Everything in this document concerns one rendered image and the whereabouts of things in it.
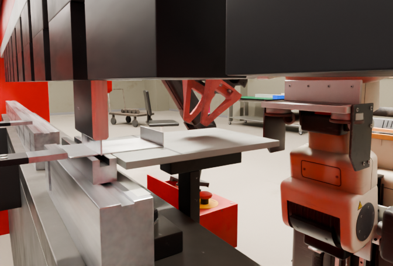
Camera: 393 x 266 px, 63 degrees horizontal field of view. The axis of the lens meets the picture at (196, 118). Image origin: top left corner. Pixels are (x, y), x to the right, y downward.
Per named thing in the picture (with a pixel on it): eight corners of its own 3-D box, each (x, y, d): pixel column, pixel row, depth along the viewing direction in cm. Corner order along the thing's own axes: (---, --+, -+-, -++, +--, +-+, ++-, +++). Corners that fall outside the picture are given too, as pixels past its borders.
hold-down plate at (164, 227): (183, 252, 42) (183, 230, 41) (145, 265, 39) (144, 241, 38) (110, 188, 67) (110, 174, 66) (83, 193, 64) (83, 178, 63)
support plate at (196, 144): (279, 146, 52) (279, 140, 52) (126, 170, 38) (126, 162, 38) (214, 132, 67) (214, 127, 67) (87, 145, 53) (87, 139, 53)
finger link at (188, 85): (185, 115, 51) (209, 64, 52) (165, 111, 57) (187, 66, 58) (216, 133, 54) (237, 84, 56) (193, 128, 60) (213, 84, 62)
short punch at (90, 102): (109, 154, 41) (107, 80, 40) (93, 156, 40) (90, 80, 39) (89, 142, 49) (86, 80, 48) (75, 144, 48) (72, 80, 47)
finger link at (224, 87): (195, 116, 49) (219, 63, 50) (172, 113, 55) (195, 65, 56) (226, 135, 52) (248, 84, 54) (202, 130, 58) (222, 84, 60)
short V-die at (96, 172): (117, 180, 41) (116, 157, 40) (93, 185, 39) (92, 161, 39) (79, 152, 57) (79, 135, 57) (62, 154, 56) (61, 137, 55)
